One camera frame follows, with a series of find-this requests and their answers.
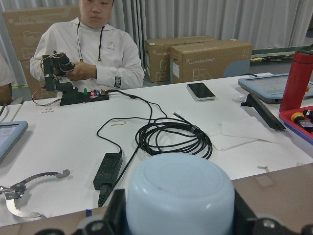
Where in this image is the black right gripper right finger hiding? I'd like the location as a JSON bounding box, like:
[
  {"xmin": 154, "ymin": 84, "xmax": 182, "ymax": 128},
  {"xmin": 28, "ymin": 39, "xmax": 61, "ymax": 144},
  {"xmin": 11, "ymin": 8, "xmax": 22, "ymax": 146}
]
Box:
[{"xmin": 232, "ymin": 190, "xmax": 313, "ymax": 235}]

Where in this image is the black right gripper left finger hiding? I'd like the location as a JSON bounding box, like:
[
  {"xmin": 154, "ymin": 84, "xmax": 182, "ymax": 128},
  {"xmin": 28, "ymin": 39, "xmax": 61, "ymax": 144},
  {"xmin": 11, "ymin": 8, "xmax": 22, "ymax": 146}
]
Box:
[{"xmin": 72, "ymin": 189, "xmax": 126, "ymax": 235}]

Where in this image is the light blue plastic cup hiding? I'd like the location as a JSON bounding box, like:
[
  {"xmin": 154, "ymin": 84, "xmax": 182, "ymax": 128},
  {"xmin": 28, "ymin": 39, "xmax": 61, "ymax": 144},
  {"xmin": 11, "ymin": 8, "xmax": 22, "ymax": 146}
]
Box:
[{"xmin": 126, "ymin": 153, "xmax": 235, "ymax": 235}]

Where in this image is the black power adapter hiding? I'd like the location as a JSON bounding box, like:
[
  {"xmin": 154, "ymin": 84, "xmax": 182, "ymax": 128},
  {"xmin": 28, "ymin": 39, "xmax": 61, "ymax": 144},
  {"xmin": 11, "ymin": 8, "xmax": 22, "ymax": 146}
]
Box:
[{"xmin": 93, "ymin": 153, "xmax": 123, "ymax": 190}]

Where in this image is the long reach grabber tool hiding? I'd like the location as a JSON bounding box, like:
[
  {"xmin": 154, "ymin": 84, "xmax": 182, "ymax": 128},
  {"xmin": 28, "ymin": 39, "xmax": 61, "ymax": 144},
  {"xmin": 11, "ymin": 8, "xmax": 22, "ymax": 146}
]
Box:
[{"xmin": 0, "ymin": 169, "xmax": 70, "ymax": 218}]

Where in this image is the blue teach pendant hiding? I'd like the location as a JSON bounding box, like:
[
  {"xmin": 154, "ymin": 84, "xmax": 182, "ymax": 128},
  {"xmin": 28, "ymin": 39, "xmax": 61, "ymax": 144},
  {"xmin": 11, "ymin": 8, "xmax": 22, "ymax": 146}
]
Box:
[{"xmin": 237, "ymin": 73, "xmax": 313, "ymax": 105}]

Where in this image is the black smartphone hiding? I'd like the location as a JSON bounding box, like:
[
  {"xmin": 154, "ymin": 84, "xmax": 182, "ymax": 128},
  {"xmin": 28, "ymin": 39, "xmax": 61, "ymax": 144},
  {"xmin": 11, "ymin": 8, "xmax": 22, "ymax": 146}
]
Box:
[{"xmin": 187, "ymin": 83, "xmax": 216, "ymax": 101}]

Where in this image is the red thermos bottle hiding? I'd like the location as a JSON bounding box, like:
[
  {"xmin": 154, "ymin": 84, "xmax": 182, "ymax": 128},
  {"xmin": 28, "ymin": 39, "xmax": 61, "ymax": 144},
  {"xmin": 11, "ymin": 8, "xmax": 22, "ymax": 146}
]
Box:
[{"xmin": 279, "ymin": 47, "xmax": 313, "ymax": 112}]

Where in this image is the seated person white hoodie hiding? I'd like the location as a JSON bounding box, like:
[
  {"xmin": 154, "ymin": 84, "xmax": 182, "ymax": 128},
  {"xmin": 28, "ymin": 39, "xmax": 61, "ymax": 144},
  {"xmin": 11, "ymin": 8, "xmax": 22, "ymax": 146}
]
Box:
[{"xmin": 30, "ymin": 0, "xmax": 144, "ymax": 92}]

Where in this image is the cardboard box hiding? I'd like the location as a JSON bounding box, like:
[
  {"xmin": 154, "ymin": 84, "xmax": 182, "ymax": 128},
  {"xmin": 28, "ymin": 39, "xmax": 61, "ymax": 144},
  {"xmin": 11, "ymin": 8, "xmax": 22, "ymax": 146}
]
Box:
[{"xmin": 170, "ymin": 39, "xmax": 253, "ymax": 83}]

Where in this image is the small black robot model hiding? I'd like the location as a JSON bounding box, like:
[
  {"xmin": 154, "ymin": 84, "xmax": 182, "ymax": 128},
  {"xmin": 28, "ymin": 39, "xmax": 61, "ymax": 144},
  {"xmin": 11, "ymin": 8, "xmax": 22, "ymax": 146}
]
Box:
[{"xmin": 31, "ymin": 50, "xmax": 110, "ymax": 106}]

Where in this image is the coiled black cable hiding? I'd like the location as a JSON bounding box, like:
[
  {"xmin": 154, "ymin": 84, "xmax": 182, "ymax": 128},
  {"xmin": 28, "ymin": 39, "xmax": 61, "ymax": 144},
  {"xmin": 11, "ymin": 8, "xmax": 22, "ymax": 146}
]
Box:
[{"xmin": 96, "ymin": 89, "xmax": 213, "ymax": 160}]

